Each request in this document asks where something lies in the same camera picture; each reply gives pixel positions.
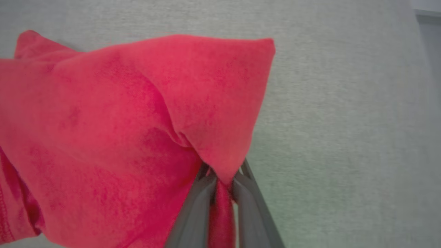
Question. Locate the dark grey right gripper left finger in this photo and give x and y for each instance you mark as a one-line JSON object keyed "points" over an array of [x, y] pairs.
{"points": [[193, 217]]}

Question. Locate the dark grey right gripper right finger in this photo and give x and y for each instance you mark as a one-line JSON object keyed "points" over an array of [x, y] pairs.
{"points": [[255, 213]]}

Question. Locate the red and white garment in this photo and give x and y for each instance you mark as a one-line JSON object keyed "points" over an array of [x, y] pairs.
{"points": [[113, 137]]}

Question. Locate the grey fabric sofa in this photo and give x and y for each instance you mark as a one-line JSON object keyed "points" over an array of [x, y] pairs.
{"points": [[344, 120]]}

